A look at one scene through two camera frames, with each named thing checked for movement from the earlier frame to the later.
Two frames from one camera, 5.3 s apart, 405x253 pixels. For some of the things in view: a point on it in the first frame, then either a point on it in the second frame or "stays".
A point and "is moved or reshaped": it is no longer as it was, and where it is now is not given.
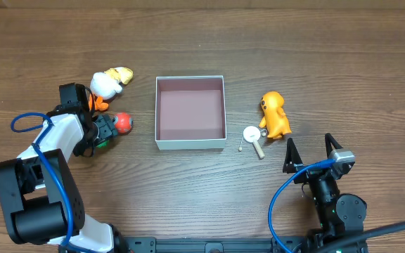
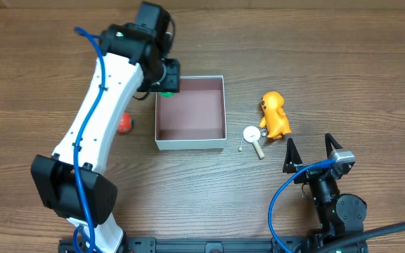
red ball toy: [123, 122] stays
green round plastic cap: [103, 144] is moved or reshaped
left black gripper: [105, 127] -> [171, 80]
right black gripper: [312, 171] stays
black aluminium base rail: [233, 244] stays
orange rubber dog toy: [275, 119] stays
